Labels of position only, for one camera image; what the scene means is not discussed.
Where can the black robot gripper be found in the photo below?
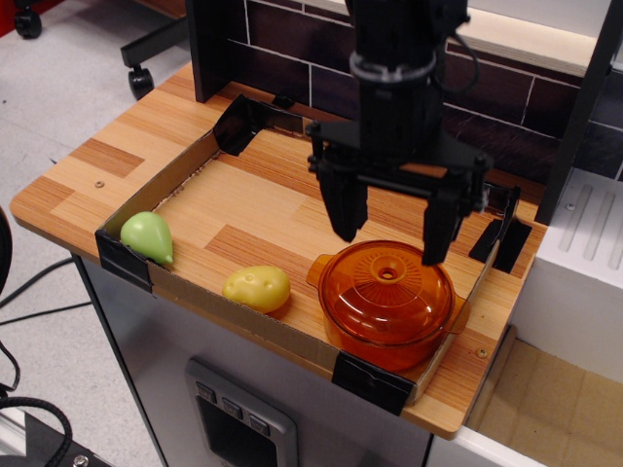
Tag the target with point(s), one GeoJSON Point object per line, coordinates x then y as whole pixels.
{"type": "Point", "coordinates": [398, 144]}

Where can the orange transparent pot lid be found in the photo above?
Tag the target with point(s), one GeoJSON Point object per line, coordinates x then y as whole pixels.
{"type": "Point", "coordinates": [381, 293]}

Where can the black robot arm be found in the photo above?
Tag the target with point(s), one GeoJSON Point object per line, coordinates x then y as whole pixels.
{"type": "Point", "coordinates": [392, 32]}

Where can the orange transparent plastic pot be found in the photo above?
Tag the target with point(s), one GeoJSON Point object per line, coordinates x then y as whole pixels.
{"type": "Point", "coordinates": [398, 358]}

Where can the yellow toy potato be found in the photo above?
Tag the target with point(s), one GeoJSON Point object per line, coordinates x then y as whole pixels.
{"type": "Point", "coordinates": [262, 288]}

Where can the cardboard fence with black tape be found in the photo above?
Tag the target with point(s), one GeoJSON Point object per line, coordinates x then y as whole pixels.
{"type": "Point", "coordinates": [241, 196]}

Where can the white toy sink unit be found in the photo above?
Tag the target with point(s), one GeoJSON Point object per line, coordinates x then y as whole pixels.
{"type": "Point", "coordinates": [571, 303]}

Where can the wooden shelf board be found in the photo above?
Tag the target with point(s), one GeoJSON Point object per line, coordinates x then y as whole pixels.
{"type": "Point", "coordinates": [527, 42]}

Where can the green toy pear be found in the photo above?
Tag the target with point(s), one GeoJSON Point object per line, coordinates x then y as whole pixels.
{"type": "Point", "coordinates": [148, 234]}

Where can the grey toy oven panel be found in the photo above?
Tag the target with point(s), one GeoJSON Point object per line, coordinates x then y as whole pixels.
{"type": "Point", "coordinates": [239, 428]}

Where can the black office chair base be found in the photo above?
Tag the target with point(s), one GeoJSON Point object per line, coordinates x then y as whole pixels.
{"type": "Point", "coordinates": [135, 53]}

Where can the black caster wheel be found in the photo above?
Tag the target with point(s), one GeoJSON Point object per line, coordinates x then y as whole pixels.
{"type": "Point", "coordinates": [27, 22]}

